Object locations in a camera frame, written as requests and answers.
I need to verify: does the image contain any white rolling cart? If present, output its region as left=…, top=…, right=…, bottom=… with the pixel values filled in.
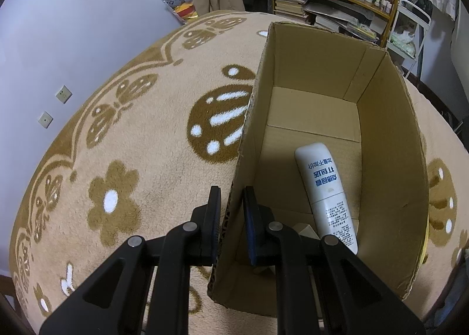
left=386, top=0, right=431, bottom=79

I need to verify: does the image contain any cardboard box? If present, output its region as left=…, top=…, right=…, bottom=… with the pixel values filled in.
left=207, top=21, right=430, bottom=317

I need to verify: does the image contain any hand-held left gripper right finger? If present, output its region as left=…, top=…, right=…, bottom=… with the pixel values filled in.
left=242, top=185, right=427, bottom=335

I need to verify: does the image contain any beige patterned carpet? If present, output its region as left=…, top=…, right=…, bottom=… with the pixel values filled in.
left=9, top=9, right=469, bottom=335

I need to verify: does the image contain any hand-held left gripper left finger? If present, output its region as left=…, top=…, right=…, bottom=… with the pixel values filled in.
left=38, top=185, right=222, bottom=335

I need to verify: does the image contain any stack of books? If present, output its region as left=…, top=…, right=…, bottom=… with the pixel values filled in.
left=272, top=0, right=310, bottom=22

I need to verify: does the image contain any pile of magazines and papers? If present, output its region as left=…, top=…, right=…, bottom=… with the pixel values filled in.
left=304, top=0, right=382, bottom=44

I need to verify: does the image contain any white tube bottle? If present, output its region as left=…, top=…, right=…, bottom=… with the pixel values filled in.
left=294, top=142, right=359, bottom=256

